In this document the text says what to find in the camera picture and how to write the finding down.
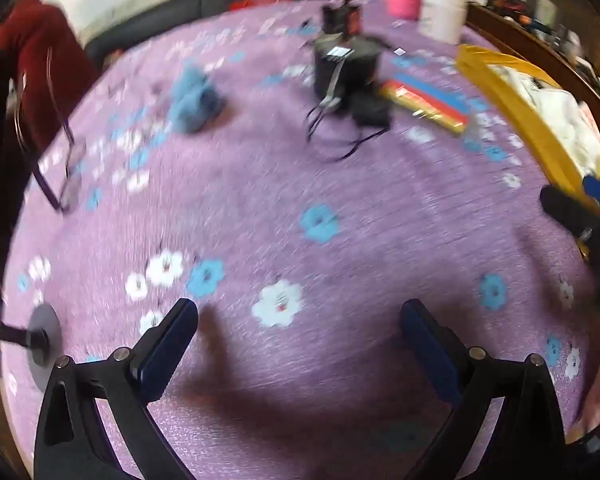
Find grey disc phone stand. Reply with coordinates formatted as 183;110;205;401
0;302;64;367

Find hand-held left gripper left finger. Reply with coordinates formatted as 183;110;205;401
34;298;199;480

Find blue sock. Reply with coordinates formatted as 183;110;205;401
169;60;227;134

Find clutter of small items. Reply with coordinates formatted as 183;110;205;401
472;0;600;111

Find small black bottle with cork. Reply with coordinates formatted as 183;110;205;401
322;0;364;38

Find purple floral tablecloth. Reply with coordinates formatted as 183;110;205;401
2;0;600;480

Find pack of coloured strips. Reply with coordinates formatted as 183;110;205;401
379;74;472;135

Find wooden cabinet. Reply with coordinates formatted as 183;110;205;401
425;0;600;128

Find yellow cardboard box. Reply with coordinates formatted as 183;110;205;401
455;44;600;261

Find white bottle with green lid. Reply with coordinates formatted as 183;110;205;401
534;0;557;27

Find eyeglasses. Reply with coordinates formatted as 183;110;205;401
34;122;89;212

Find white plastic jar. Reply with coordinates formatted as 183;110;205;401
419;0;469;45

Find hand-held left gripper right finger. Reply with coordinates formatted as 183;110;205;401
399;299;567;480

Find small black pouch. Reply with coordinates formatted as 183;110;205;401
352;95;392;129

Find white crumpled cloth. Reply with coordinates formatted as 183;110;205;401
500;66;600;177

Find black sofa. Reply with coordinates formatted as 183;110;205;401
84;0;381;63

